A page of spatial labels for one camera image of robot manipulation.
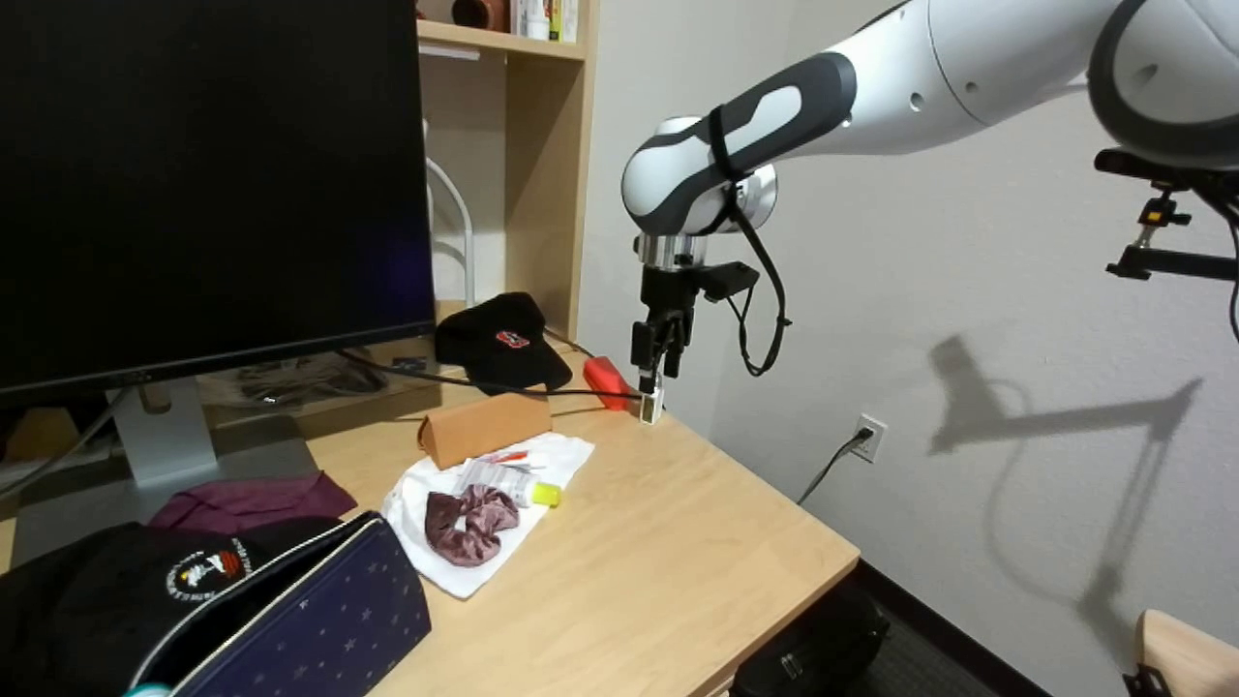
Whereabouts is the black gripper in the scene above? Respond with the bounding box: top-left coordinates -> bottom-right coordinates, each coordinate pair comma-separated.
626,265 -> 702,399

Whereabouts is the red plastic object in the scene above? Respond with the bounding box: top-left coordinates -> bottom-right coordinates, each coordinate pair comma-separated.
582,353 -> 643,418

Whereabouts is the white paper sheet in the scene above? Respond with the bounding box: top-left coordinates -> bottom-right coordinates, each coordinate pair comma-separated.
379,429 -> 599,604

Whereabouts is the black cap red logo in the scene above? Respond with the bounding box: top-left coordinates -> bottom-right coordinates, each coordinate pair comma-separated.
430,289 -> 576,399

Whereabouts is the brown leather case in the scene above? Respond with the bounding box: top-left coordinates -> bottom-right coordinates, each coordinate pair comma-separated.
415,391 -> 558,473

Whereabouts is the wooden bookshelf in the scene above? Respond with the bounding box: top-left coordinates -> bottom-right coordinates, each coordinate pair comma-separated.
415,0 -> 606,350

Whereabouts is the maroon scrunchie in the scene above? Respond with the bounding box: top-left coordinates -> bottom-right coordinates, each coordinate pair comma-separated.
422,482 -> 522,567

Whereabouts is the black bag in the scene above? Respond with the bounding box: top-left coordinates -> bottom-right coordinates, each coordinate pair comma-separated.
728,585 -> 897,697

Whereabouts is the yellowish shelf item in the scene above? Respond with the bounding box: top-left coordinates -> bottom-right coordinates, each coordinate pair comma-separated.
548,0 -> 584,45

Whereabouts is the white shelf item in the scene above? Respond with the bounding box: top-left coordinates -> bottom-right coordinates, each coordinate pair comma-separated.
508,0 -> 553,44

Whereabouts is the brown shelf item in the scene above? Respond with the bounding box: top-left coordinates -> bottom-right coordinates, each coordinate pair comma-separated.
451,0 -> 514,34

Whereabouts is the navy dotted pouch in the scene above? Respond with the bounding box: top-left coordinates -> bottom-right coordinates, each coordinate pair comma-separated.
129,506 -> 438,697

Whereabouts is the maroon cloth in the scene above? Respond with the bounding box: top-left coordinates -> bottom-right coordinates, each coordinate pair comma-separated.
149,469 -> 360,540

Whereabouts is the silver monitor stand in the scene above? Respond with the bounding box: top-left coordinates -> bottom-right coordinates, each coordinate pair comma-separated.
108,377 -> 320,497

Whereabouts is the black computer monitor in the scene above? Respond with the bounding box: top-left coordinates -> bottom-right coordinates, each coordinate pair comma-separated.
0,0 -> 442,399

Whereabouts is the black cap white patch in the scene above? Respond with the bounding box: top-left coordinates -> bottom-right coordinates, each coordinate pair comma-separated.
0,511 -> 348,697

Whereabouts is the light wooden furniture piece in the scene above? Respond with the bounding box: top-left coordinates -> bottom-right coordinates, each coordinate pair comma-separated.
1130,604 -> 1239,697

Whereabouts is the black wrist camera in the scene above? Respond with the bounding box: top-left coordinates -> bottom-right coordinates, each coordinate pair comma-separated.
693,258 -> 763,309

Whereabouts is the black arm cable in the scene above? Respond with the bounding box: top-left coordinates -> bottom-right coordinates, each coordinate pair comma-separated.
702,107 -> 795,378

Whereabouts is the black power cable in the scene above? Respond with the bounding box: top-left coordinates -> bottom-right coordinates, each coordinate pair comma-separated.
795,429 -> 878,511

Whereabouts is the black desk cable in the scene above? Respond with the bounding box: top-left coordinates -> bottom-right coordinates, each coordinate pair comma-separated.
337,338 -> 634,406

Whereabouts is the white wall outlet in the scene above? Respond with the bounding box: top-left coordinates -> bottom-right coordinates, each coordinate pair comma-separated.
853,412 -> 896,469

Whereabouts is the white wire frame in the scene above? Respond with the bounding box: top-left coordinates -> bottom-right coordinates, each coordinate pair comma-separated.
422,118 -> 480,309

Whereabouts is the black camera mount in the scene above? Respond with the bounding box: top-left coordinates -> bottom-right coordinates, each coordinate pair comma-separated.
1091,142 -> 1239,341

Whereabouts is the grey monitor cable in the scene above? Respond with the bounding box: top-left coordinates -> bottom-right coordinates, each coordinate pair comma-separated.
0,391 -> 141,511

